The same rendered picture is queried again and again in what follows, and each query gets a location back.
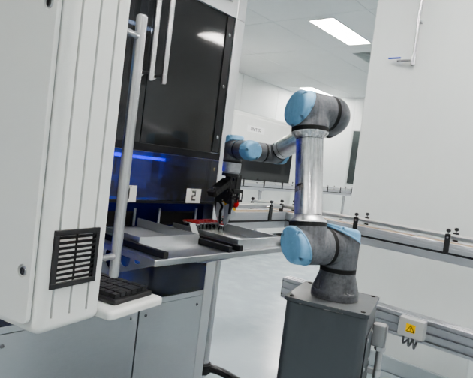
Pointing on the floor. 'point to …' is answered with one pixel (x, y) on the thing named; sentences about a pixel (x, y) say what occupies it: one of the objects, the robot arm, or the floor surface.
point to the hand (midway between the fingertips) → (221, 222)
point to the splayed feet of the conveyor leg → (217, 370)
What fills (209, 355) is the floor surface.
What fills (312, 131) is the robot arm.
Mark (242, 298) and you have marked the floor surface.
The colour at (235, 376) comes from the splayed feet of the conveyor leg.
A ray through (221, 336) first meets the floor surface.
